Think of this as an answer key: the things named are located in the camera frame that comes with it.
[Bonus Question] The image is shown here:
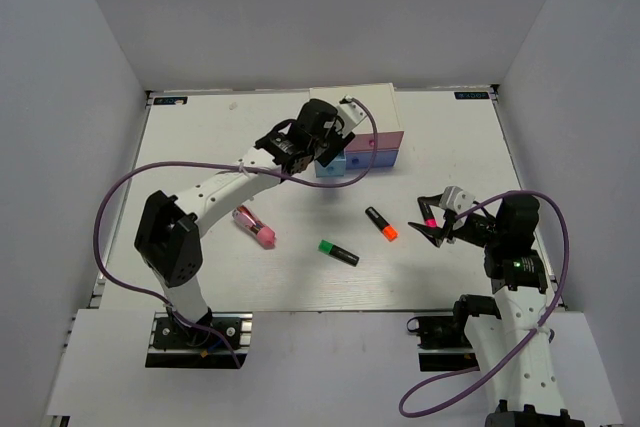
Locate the left table label sticker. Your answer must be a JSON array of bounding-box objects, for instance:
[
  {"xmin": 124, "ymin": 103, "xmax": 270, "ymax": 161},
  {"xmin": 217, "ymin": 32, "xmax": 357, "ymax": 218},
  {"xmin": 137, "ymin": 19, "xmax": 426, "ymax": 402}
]
[{"xmin": 153, "ymin": 96, "xmax": 188, "ymax": 106}]

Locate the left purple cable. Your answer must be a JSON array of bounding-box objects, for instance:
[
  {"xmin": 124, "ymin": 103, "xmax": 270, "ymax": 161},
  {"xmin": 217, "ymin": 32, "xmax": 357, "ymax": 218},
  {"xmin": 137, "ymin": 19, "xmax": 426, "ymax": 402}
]
[{"xmin": 94, "ymin": 99, "xmax": 377, "ymax": 367}]

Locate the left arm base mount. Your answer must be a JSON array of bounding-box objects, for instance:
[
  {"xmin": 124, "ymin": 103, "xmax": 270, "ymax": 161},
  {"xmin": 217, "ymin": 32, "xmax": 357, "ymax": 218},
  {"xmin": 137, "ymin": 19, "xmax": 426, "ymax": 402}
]
[{"xmin": 145, "ymin": 313, "xmax": 253, "ymax": 370}]

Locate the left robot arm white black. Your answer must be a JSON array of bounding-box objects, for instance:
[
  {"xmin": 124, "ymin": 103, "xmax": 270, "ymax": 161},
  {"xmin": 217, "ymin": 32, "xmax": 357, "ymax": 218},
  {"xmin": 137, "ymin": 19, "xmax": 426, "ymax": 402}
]
[{"xmin": 134, "ymin": 98, "xmax": 366, "ymax": 346}]

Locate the white drawer cabinet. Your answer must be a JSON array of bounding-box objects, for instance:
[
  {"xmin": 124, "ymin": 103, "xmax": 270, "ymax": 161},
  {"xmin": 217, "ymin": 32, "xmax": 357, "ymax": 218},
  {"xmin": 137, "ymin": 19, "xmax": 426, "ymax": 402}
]
[{"xmin": 309, "ymin": 83, "xmax": 404, "ymax": 170}]

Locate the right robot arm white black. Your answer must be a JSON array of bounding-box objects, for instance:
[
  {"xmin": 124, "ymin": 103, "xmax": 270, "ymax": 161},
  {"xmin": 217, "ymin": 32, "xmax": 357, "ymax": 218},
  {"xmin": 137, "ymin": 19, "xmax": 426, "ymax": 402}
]
[{"xmin": 398, "ymin": 186, "xmax": 583, "ymax": 426}]

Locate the pink capped pen tube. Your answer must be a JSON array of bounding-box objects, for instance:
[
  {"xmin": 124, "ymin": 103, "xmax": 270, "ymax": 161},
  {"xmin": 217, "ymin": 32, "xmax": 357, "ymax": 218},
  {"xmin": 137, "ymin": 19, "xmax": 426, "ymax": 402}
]
[{"xmin": 232, "ymin": 205, "xmax": 276, "ymax": 249}]

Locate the table label sticker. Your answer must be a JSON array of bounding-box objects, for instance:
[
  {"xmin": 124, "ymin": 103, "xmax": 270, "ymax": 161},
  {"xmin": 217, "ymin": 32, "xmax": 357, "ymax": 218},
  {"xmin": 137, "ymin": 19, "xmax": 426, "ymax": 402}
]
[
  {"xmin": 454, "ymin": 91, "xmax": 491, "ymax": 100},
  {"xmin": 153, "ymin": 96, "xmax": 188, "ymax": 106}
]

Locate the right table label sticker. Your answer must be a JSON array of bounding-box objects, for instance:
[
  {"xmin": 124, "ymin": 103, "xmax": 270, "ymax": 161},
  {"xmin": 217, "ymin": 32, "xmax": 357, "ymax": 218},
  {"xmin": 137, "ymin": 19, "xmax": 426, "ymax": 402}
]
[{"xmin": 454, "ymin": 91, "xmax": 491, "ymax": 100}]

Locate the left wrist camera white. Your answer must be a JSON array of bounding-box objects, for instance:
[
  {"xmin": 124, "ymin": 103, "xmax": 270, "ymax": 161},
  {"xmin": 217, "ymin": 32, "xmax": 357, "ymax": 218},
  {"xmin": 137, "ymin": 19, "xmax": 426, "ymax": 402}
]
[{"xmin": 336, "ymin": 96, "xmax": 367, "ymax": 137}]

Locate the orange highlighter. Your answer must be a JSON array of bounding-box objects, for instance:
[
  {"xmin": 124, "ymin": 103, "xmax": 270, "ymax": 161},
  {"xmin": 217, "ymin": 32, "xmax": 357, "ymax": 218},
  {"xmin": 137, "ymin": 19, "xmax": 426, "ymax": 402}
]
[{"xmin": 365, "ymin": 206, "xmax": 398, "ymax": 242}]

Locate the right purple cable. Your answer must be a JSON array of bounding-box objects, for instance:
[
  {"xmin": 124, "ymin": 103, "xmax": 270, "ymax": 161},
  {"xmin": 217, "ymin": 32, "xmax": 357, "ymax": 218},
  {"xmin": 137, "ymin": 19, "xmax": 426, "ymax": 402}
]
[{"xmin": 398, "ymin": 190, "xmax": 570, "ymax": 418}]

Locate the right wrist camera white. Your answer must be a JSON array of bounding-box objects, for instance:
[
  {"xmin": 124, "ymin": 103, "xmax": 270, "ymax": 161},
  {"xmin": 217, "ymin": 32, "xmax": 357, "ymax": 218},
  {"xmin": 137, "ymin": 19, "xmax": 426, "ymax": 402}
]
[{"xmin": 439, "ymin": 186, "xmax": 475, "ymax": 214}]

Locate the purple cable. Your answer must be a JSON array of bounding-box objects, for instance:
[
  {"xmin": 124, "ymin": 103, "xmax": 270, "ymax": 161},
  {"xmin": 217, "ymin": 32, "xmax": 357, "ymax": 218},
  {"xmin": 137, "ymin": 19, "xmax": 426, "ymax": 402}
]
[
  {"xmin": 94, "ymin": 99, "xmax": 377, "ymax": 367},
  {"xmin": 398, "ymin": 190, "xmax": 570, "ymax": 418}
]

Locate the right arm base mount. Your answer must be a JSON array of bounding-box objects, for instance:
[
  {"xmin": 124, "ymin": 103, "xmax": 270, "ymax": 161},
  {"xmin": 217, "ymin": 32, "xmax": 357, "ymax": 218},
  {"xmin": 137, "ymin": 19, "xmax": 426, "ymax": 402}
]
[{"xmin": 406, "ymin": 315, "xmax": 478, "ymax": 372}]

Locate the green highlighter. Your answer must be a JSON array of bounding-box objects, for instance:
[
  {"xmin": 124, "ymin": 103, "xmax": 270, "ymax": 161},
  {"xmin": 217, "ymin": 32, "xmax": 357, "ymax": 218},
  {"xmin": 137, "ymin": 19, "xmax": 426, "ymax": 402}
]
[{"xmin": 318, "ymin": 240, "xmax": 359, "ymax": 266}]

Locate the pink drawer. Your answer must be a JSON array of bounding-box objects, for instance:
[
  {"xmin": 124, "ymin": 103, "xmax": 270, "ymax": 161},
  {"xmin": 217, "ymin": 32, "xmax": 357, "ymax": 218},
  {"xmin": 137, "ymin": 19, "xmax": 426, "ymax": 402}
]
[{"xmin": 345, "ymin": 131, "xmax": 404, "ymax": 152}]

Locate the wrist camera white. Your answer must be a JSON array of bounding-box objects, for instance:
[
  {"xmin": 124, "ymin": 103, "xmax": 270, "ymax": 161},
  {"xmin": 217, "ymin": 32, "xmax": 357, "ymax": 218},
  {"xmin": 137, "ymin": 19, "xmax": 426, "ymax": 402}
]
[
  {"xmin": 439, "ymin": 186, "xmax": 475, "ymax": 214},
  {"xmin": 336, "ymin": 96, "xmax": 367, "ymax": 137}
]

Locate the light blue drawer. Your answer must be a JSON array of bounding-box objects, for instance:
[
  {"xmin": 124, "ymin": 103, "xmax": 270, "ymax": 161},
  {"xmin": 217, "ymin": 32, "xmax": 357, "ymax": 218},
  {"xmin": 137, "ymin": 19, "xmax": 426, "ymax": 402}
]
[{"xmin": 314, "ymin": 151, "xmax": 346, "ymax": 178}]

